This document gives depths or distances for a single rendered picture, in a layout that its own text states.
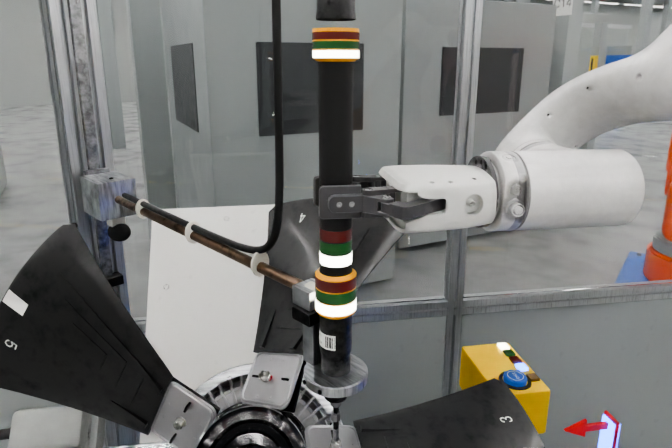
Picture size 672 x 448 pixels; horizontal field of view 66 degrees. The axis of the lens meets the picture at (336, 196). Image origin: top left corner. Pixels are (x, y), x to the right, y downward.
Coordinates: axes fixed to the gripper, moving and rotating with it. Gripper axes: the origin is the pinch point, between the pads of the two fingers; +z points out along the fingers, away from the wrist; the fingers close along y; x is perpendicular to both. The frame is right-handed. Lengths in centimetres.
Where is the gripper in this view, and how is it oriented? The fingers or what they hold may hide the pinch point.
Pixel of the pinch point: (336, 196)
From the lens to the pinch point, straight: 51.4
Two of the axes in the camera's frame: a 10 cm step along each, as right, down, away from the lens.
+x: 0.1, -9.7, -2.5
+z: -9.9, 0.3, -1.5
